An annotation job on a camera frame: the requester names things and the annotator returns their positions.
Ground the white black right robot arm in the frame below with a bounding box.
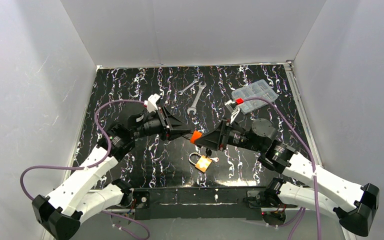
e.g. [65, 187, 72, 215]
[190, 118, 380, 237]

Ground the clear plastic screw box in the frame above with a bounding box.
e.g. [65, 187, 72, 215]
[231, 79, 278, 115]

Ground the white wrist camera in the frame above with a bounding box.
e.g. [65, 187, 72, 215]
[143, 93, 161, 113]
[224, 98, 244, 123]

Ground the orange black padlock with keys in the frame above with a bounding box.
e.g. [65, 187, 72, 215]
[189, 130, 213, 157]

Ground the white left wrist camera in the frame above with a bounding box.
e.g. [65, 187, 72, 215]
[143, 93, 161, 113]

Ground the small silver wrench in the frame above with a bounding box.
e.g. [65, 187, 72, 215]
[177, 79, 199, 95]

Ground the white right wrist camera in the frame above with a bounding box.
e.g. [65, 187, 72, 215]
[224, 98, 244, 123]

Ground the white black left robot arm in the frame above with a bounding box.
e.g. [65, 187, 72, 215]
[32, 103, 192, 240]

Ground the large brass padlock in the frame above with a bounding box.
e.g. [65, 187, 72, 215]
[188, 152, 219, 173]

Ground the large silver wrench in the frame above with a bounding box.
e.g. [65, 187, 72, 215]
[186, 82, 207, 115]

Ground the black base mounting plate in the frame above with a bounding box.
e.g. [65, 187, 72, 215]
[100, 187, 289, 221]

